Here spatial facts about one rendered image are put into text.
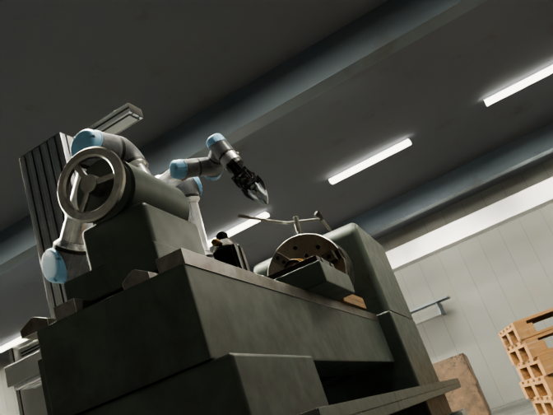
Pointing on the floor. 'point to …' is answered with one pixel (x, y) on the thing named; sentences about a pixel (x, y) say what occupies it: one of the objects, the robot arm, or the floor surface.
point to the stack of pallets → (532, 359)
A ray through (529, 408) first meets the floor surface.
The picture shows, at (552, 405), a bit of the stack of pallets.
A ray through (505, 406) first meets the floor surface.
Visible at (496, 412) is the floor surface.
